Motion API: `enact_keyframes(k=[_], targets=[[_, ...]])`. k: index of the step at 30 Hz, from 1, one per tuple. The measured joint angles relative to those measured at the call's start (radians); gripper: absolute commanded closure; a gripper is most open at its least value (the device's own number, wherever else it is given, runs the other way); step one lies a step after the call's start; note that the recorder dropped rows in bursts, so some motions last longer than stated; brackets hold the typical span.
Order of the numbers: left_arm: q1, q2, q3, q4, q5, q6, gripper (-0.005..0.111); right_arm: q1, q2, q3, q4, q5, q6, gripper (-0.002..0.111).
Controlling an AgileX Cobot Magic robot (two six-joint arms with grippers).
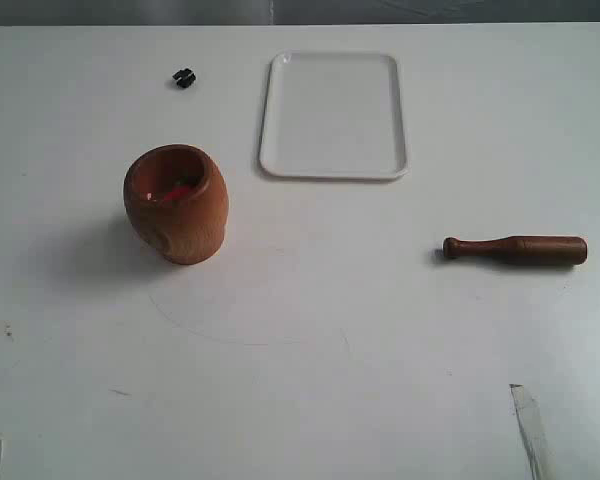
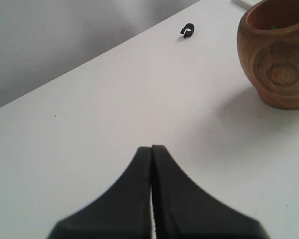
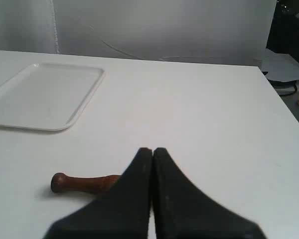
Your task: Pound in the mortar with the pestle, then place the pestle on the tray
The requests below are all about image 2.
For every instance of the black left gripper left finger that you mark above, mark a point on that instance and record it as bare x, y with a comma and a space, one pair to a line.
122, 212

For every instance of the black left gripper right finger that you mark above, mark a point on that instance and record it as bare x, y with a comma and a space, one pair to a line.
182, 210

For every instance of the brown wooden mortar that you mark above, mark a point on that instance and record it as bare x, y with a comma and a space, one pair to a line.
270, 58

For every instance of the small black clip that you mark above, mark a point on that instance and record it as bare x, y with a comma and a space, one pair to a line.
188, 30

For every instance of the white plastic tray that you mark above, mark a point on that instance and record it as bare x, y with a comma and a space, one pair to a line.
245, 4

